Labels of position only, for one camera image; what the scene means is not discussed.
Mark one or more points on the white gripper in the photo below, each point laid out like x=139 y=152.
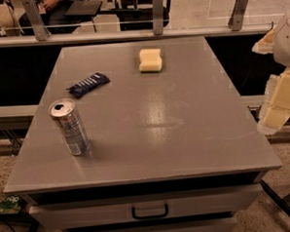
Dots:
x=287 y=43

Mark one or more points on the silver redbull can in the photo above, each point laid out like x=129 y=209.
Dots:
x=66 y=116

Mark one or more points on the yellow sponge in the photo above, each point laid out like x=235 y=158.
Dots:
x=150 y=60

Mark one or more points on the dark blue snack wrapper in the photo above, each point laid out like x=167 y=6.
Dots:
x=87 y=85

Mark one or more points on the seated person in background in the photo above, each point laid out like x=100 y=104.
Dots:
x=53 y=15

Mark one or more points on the grey upper drawer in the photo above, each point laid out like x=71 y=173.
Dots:
x=118 y=210

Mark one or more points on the green chip bag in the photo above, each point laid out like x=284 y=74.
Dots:
x=10 y=205

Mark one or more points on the black drawer handle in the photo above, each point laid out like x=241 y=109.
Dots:
x=151 y=213

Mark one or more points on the metal railing frame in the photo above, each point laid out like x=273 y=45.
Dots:
x=80 y=21

